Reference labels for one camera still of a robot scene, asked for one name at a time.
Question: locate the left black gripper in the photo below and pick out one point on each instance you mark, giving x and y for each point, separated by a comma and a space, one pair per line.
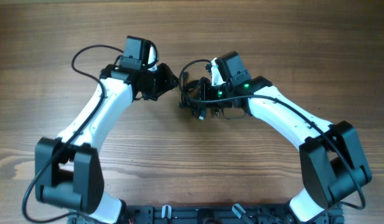
163, 80

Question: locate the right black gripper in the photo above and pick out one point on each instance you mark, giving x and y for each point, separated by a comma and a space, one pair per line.
197, 94

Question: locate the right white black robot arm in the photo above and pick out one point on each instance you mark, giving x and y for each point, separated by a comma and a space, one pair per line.
333, 164

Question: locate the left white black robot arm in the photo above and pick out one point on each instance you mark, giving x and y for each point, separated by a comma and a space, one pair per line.
68, 172

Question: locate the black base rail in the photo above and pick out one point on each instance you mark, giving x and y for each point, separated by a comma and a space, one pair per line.
229, 214

